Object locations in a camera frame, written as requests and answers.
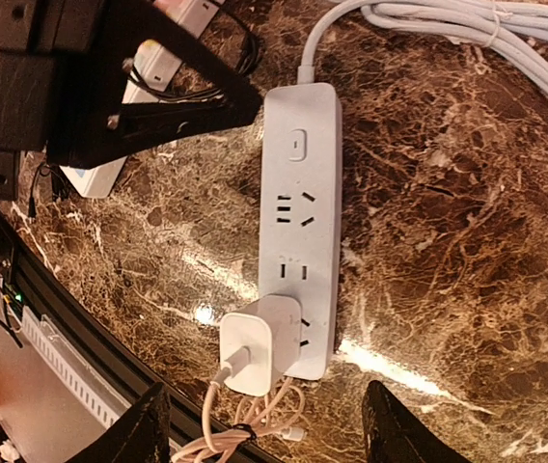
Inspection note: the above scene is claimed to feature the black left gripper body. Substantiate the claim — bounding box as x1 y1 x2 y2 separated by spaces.
0 1 107 200

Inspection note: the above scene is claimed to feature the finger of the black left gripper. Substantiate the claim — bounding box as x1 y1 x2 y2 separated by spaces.
56 1 255 111
46 84 262 169

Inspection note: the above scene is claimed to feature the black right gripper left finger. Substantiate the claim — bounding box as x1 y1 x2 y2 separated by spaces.
93 383 171 462

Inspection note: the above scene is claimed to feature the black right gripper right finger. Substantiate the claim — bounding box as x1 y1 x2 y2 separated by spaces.
362 380 469 463

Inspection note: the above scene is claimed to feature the white charger cable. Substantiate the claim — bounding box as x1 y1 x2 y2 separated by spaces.
171 344 310 463

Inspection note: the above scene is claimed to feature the white usb charger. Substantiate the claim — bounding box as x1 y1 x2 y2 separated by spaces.
219 295 301 397

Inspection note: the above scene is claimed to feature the white long power strip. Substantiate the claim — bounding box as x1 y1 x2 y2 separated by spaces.
61 0 218 199

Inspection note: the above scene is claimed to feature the light blue power strip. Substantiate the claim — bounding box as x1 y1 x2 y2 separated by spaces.
258 83 343 381

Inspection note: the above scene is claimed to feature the black plug cable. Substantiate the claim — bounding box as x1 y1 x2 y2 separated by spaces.
26 9 261 218

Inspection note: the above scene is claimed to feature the white slotted cable duct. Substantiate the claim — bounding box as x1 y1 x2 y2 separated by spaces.
21 307 130 429

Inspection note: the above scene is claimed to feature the light blue coiled cord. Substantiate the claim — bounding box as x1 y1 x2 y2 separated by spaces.
296 0 548 118

